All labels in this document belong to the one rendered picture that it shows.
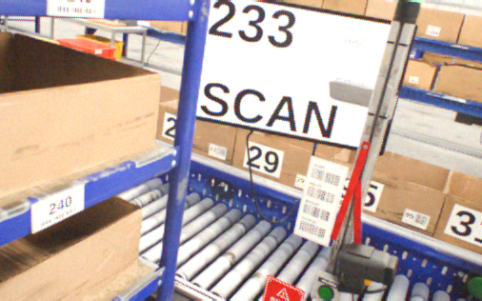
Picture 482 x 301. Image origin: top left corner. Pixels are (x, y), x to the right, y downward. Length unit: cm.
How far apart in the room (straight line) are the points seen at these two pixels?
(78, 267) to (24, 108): 23
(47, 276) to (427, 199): 127
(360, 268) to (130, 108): 61
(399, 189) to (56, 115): 129
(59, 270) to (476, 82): 548
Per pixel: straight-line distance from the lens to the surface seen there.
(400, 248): 164
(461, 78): 580
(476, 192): 188
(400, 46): 91
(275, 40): 103
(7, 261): 72
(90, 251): 61
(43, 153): 49
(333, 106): 104
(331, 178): 98
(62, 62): 72
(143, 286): 68
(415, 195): 159
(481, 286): 162
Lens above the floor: 156
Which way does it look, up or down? 20 degrees down
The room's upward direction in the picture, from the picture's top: 10 degrees clockwise
